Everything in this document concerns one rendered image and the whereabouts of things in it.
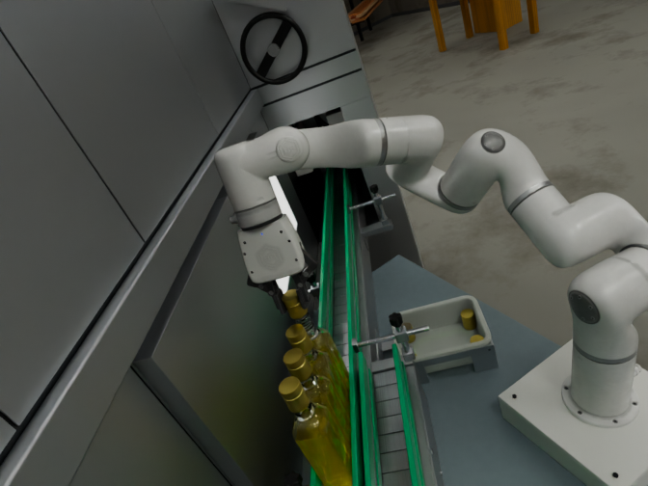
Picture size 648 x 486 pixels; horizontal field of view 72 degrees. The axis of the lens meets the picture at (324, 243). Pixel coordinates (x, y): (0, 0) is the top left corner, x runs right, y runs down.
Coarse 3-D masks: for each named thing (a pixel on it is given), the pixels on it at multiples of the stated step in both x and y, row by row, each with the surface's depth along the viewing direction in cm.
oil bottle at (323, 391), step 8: (320, 376) 76; (320, 384) 74; (328, 384) 76; (312, 392) 73; (320, 392) 73; (328, 392) 75; (336, 392) 79; (312, 400) 73; (320, 400) 73; (328, 400) 74; (336, 400) 78; (336, 408) 76; (336, 416) 75; (344, 416) 80; (344, 424) 79; (344, 432) 78
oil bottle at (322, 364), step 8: (320, 352) 80; (320, 360) 79; (328, 360) 81; (312, 368) 78; (320, 368) 78; (328, 368) 79; (328, 376) 79; (336, 376) 83; (336, 384) 81; (344, 392) 86; (344, 400) 84; (344, 408) 83
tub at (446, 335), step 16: (432, 304) 116; (448, 304) 115; (464, 304) 115; (416, 320) 118; (432, 320) 118; (448, 320) 118; (480, 320) 106; (416, 336) 119; (432, 336) 117; (448, 336) 115; (464, 336) 113; (400, 352) 107; (416, 352) 114; (432, 352) 103; (448, 352) 102
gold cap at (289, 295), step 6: (288, 294) 80; (294, 294) 79; (288, 300) 78; (294, 300) 78; (288, 306) 79; (294, 306) 79; (300, 306) 79; (288, 312) 81; (294, 312) 80; (300, 312) 80; (306, 312) 81; (294, 318) 80
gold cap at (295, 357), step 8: (288, 352) 72; (296, 352) 72; (288, 360) 71; (296, 360) 70; (304, 360) 71; (288, 368) 71; (296, 368) 71; (304, 368) 71; (296, 376) 72; (304, 376) 72
